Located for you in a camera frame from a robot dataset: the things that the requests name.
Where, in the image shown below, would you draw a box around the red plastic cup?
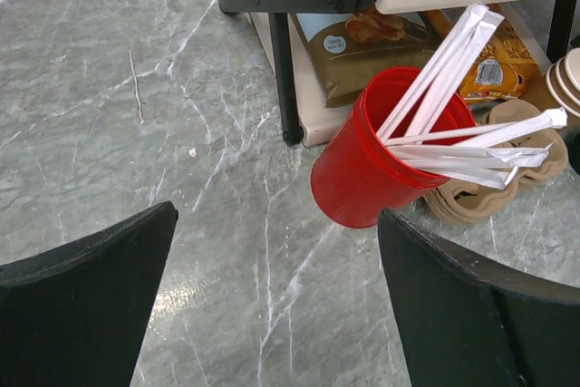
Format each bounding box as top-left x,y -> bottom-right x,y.
310,67 -> 449,228

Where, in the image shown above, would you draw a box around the stacked paper cups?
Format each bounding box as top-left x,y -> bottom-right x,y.
545,48 -> 579,119

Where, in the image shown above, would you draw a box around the white wrapped straws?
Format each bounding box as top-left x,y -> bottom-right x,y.
376,2 -> 568,190

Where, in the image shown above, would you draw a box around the brown snack bag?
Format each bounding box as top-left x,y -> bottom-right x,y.
291,5 -> 440,108

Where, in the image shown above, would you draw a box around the brown cardboard cup carrier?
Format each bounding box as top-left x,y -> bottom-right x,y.
423,100 -> 568,226

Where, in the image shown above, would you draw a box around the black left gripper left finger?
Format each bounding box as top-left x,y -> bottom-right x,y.
1,201 -> 179,386

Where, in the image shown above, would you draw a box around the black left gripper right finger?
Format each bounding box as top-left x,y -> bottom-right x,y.
378,209 -> 579,386

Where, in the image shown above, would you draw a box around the orange snack bag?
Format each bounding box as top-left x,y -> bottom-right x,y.
459,3 -> 551,104

